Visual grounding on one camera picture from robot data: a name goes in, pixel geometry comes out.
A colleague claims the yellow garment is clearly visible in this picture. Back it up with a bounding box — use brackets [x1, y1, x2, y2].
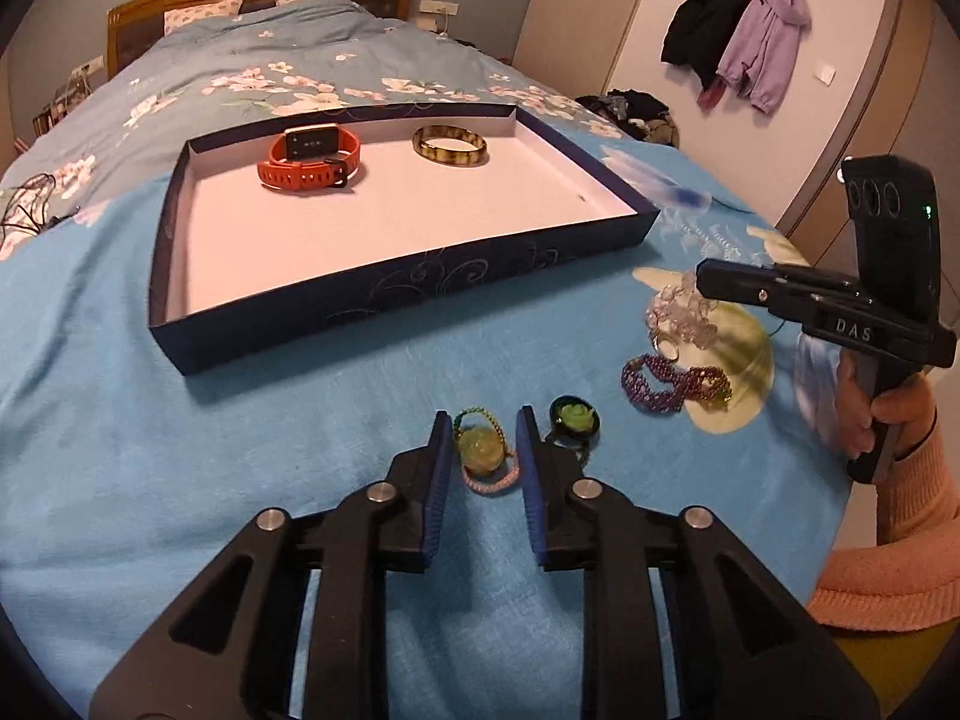
[825, 619, 960, 720]

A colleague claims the black jacket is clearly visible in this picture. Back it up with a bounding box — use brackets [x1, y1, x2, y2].
[660, 0, 751, 91]

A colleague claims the person's right hand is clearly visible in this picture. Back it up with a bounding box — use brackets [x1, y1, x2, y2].
[834, 356, 937, 462]

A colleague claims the orange smartwatch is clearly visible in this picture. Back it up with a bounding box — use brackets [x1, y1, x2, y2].
[257, 126, 366, 194]

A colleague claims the dark blue shallow box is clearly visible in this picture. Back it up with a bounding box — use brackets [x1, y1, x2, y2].
[148, 101, 662, 376]

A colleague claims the amber bangle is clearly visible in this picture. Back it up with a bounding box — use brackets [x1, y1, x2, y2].
[412, 126, 491, 166]

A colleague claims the clear crystal bracelet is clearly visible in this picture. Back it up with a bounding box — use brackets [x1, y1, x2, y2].
[645, 274, 721, 352]

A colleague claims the teal blossom print duvet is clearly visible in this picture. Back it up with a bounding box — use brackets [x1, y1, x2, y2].
[0, 0, 627, 256]

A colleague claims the beige wardrobe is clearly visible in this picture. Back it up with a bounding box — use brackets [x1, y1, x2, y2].
[514, 0, 661, 89]

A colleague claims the green rose pendant pink cord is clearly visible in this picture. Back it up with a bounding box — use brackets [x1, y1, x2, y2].
[454, 409, 523, 496]

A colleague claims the purple beaded bracelet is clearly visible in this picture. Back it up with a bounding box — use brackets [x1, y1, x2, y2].
[621, 354, 732, 415]

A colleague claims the black cable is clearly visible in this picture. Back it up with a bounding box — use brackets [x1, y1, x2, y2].
[0, 172, 62, 242]

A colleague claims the bright blue tulip blanket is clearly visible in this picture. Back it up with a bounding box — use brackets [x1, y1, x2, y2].
[0, 142, 856, 720]

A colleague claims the beige door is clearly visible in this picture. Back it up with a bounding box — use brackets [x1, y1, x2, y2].
[776, 0, 960, 271]

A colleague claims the person's right forearm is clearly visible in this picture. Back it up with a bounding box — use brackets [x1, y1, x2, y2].
[806, 409, 960, 631]

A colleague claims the pile of dark clothes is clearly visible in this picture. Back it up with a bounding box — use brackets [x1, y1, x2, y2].
[576, 88, 680, 149]

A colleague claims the purple jacket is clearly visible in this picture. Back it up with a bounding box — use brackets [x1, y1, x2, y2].
[697, 0, 812, 115]

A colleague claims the row of cosmetic bottles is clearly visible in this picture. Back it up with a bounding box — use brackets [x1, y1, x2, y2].
[34, 79, 83, 137]

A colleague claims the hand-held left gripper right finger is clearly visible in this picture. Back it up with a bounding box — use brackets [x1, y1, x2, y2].
[516, 405, 882, 720]

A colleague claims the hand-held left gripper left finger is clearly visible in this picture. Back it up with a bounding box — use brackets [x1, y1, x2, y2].
[88, 411, 455, 720]

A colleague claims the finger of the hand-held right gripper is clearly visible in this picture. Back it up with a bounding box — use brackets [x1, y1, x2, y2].
[696, 258, 860, 311]

